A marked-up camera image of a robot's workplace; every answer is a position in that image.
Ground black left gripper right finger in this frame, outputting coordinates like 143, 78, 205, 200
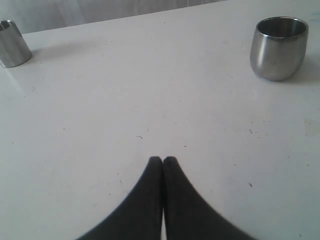
163, 156, 252, 240

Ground straight steel cup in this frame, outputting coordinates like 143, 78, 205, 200
0, 20, 32, 68

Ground white curtain backdrop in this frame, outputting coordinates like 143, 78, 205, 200
0, 0, 227, 35

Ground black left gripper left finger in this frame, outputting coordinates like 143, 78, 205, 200
79, 156, 164, 240

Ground rounded steel cup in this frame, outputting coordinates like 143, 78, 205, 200
249, 16, 309, 82

